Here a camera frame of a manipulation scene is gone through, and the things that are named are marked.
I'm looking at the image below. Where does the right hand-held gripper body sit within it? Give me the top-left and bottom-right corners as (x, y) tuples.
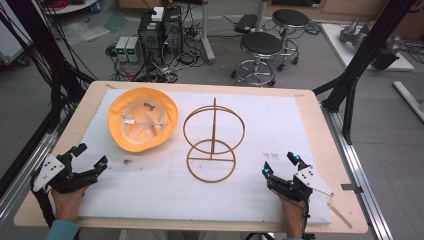
(266, 164), (335, 202)

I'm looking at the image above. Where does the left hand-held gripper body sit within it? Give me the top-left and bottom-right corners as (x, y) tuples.
(32, 149), (100, 195)

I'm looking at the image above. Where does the yellow bucket hat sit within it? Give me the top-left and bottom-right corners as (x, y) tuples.
(107, 87), (180, 154)

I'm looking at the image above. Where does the brown wire hat stand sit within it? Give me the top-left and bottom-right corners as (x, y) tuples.
(182, 97), (247, 184)

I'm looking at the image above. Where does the person's left hand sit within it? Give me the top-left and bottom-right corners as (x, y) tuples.
(49, 185), (89, 223)

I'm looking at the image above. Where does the person's right hand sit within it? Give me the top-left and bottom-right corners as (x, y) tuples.
(279, 194), (310, 229)

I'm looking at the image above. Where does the thin wooden stick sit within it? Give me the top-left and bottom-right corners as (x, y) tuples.
(327, 202), (354, 230)

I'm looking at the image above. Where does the white felt mat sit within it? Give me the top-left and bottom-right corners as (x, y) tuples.
(78, 88), (333, 225)

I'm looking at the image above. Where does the grey power supply unit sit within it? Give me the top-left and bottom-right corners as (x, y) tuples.
(126, 36), (143, 63)
(114, 36), (130, 63)

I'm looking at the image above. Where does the black round stool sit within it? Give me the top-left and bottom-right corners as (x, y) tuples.
(230, 31), (285, 88)
(271, 8), (311, 73)

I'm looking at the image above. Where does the white floor board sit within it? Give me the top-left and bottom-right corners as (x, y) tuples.
(320, 22), (415, 72)

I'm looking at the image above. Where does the white tube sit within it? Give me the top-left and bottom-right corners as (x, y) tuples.
(392, 80), (424, 124)

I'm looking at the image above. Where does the black computer tower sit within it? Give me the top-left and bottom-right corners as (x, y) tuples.
(162, 5), (184, 56)
(137, 10), (165, 66)

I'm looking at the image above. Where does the grey robot part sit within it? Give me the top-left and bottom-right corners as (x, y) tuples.
(339, 17), (401, 71)

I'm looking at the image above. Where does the round white table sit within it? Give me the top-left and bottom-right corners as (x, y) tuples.
(41, 0), (101, 16)

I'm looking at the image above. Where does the grey desk leg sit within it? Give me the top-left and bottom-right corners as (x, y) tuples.
(199, 0), (216, 65)

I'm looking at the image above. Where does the white box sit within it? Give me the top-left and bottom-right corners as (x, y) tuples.
(151, 6), (165, 23)

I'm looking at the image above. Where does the aluminium rail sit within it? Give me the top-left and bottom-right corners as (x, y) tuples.
(0, 128), (73, 225)
(320, 105), (395, 240)

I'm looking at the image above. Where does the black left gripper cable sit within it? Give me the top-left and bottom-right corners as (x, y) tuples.
(29, 178), (57, 228)

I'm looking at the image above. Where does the grey metal bracket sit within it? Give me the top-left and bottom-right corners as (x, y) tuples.
(340, 183), (364, 195)

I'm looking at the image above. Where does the black frame post with cables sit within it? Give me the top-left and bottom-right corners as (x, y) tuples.
(0, 0), (98, 134)

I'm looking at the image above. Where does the tangle of floor cables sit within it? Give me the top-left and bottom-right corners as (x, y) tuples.
(104, 19), (208, 84)

